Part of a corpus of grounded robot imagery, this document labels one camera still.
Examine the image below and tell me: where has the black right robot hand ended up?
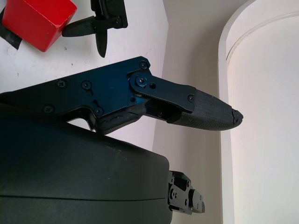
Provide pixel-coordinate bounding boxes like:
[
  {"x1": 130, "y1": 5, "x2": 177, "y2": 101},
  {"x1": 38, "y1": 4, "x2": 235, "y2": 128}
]
[{"x1": 0, "y1": 56, "x2": 243, "y2": 224}]

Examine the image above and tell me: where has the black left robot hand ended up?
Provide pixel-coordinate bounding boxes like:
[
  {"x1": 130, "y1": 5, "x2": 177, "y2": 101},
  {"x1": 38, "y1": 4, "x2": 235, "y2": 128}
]
[{"x1": 62, "y1": 0, "x2": 129, "y2": 58}]

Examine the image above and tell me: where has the red block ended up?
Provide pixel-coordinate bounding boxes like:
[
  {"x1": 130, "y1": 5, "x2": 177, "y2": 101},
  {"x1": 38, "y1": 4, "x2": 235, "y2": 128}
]
[{"x1": 1, "y1": 0, "x2": 78, "y2": 52}]

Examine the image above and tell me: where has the black tape strip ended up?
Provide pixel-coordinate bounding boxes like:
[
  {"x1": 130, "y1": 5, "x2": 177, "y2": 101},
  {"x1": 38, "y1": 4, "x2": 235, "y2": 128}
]
[{"x1": 0, "y1": 10, "x2": 22, "y2": 50}]

